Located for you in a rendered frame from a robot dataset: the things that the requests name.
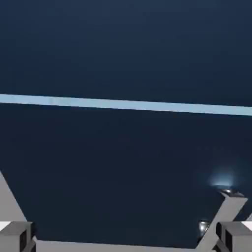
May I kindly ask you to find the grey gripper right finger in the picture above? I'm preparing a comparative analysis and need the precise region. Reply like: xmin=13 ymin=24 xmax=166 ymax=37
xmin=215 ymin=220 xmax=252 ymax=252

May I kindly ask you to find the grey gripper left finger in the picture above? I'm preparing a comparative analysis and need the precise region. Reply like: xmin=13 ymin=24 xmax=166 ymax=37
xmin=0 ymin=220 xmax=37 ymax=252

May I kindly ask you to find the dark blue cabinet door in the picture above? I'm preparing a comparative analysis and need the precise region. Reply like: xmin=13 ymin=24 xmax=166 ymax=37
xmin=0 ymin=0 xmax=252 ymax=108
xmin=0 ymin=102 xmax=252 ymax=250

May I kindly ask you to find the dark blue painted cabinet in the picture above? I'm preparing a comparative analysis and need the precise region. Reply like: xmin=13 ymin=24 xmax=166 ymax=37
xmin=0 ymin=0 xmax=252 ymax=250

